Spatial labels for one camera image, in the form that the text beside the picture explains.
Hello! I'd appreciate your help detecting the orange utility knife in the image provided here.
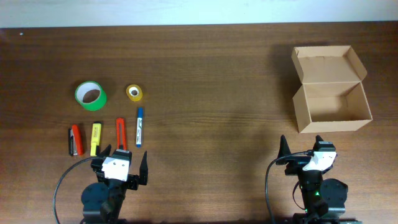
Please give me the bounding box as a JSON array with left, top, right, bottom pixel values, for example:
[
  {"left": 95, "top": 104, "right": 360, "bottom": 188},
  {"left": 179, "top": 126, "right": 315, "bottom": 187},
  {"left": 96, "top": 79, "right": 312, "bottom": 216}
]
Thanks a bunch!
[{"left": 116, "top": 118, "right": 127, "bottom": 150}]

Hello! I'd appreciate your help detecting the yellow highlighter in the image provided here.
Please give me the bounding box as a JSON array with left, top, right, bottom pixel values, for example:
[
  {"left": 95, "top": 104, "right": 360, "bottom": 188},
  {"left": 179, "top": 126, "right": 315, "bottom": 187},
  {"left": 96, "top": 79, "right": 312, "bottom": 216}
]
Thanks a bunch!
[{"left": 90, "top": 121, "right": 102, "bottom": 157}]

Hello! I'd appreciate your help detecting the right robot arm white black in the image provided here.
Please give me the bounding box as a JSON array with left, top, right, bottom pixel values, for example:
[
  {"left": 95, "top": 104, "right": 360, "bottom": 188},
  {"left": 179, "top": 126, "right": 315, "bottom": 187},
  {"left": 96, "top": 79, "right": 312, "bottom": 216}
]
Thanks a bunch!
[{"left": 276, "top": 135, "right": 348, "bottom": 223}]

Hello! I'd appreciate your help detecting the orange black stapler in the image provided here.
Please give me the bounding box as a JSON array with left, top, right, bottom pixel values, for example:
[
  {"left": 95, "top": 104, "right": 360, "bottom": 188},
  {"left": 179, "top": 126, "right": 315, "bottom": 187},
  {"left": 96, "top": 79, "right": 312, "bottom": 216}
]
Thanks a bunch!
[{"left": 68, "top": 124, "right": 84, "bottom": 156}]

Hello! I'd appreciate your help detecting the green tape roll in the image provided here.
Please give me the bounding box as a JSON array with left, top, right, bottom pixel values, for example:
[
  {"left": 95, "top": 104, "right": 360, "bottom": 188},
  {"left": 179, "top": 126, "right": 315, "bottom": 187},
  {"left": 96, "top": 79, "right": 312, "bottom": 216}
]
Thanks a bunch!
[{"left": 75, "top": 81, "right": 107, "bottom": 111}]

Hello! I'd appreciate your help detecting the blue white marker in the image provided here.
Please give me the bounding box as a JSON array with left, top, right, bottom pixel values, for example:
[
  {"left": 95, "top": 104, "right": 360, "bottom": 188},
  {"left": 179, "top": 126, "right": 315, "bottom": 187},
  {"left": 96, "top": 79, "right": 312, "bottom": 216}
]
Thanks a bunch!
[{"left": 136, "top": 108, "right": 144, "bottom": 147}]

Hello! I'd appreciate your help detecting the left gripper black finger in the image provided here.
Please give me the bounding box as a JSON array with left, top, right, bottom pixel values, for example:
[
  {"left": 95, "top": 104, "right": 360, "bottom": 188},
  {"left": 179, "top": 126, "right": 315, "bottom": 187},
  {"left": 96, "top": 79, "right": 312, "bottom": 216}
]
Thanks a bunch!
[
  {"left": 139, "top": 151, "right": 149, "bottom": 185},
  {"left": 97, "top": 144, "right": 112, "bottom": 157}
]

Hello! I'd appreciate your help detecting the small yellow tape roll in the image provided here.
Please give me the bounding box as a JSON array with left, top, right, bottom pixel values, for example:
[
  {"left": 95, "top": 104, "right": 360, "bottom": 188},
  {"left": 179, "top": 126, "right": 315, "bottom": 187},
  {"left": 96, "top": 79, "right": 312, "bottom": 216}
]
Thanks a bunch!
[{"left": 126, "top": 84, "right": 143, "bottom": 101}]

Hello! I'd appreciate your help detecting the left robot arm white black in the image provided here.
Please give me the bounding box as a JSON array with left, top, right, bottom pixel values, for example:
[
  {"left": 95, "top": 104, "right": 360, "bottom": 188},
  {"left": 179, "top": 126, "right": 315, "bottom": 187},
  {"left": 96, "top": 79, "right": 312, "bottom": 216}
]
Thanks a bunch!
[{"left": 81, "top": 145, "right": 149, "bottom": 224}]

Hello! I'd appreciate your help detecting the brown cardboard box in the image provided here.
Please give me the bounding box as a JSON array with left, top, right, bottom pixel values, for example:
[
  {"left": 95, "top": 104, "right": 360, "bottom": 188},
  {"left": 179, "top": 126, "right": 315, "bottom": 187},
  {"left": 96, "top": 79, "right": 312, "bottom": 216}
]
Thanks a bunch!
[{"left": 292, "top": 45, "right": 373, "bottom": 133}]

